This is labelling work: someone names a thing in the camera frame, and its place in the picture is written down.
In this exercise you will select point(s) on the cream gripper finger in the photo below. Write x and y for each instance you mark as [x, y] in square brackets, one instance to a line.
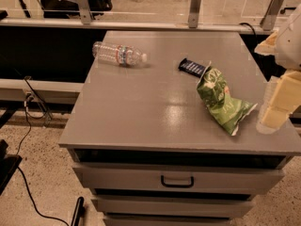
[267, 47]
[281, 98]

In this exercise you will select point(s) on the green jalapeno chip bag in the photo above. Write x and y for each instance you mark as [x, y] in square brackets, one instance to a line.
[214, 92]

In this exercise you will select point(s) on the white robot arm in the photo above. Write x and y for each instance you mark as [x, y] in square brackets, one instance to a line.
[288, 44]

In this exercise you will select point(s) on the clear plastic water bottle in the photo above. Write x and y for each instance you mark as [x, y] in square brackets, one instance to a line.
[118, 54]

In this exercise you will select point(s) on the dark blue snack bar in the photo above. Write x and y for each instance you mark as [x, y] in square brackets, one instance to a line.
[192, 68]

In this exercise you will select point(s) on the grey drawer cabinet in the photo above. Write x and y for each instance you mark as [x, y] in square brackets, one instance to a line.
[131, 126]

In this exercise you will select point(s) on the black office chair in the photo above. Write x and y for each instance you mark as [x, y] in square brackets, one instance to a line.
[64, 9]

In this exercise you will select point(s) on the black tube on floor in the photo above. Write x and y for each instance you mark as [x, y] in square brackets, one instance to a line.
[79, 211]

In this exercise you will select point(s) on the black stand at left edge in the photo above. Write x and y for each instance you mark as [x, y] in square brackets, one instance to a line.
[8, 164]

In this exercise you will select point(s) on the right metal bracket post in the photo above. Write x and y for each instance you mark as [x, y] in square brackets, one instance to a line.
[269, 19]

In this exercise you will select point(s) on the metal bracket post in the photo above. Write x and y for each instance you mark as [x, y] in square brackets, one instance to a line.
[269, 19]
[194, 13]
[84, 11]

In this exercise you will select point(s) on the middle metal bracket post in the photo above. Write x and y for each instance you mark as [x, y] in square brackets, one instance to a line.
[194, 13]

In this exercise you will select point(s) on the black drawer handle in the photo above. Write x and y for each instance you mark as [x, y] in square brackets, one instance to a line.
[177, 183]

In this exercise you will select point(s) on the left metal bracket post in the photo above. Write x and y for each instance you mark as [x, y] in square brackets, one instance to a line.
[84, 11]

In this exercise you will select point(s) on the metal rail barrier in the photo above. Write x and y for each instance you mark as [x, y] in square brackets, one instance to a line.
[132, 26]

